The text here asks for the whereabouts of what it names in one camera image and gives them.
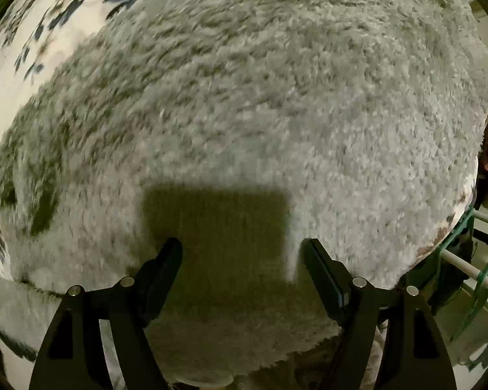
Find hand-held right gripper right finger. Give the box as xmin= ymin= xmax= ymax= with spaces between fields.
xmin=302 ymin=238 xmax=458 ymax=390

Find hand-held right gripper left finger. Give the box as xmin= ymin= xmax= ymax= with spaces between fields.
xmin=28 ymin=238 xmax=183 ymax=390

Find grey fluffy pants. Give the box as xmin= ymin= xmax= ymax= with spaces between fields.
xmin=0 ymin=0 xmax=488 ymax=390

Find floral printed blanket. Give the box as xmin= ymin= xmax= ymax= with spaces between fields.
xmin=0 ymin=0 xmax=180 ymax=281

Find green wire rack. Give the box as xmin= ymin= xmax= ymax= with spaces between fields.
xmin=443 ymin=207 xmax=488 ymax=370

